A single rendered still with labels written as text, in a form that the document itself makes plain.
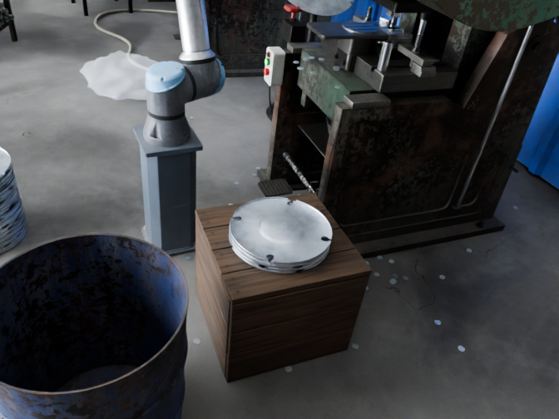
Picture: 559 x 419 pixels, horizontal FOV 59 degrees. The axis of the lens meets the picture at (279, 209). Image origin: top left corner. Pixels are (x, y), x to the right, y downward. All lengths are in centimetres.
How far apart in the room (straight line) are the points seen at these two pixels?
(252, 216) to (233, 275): 21
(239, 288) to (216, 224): 26
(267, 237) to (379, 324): 57
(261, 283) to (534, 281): 123
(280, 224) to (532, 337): 99
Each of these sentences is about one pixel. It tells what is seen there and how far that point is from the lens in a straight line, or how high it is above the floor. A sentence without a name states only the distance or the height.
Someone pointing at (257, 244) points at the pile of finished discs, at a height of 39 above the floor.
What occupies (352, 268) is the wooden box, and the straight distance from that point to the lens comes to 137.
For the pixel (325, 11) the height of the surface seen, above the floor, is 84.
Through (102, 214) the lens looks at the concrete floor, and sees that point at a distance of 208.
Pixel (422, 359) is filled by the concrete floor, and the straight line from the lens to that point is 169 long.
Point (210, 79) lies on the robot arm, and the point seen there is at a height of 63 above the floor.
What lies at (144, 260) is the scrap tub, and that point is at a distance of 123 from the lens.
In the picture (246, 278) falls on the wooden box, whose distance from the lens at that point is 128.
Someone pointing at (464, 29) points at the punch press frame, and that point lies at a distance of 184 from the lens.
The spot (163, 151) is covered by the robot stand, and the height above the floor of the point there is 45.
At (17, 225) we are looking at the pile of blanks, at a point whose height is 7.
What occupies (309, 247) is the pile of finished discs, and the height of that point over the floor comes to 39.
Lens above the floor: 126
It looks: 37 degrees down
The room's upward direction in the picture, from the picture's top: 8 degrees clockwise
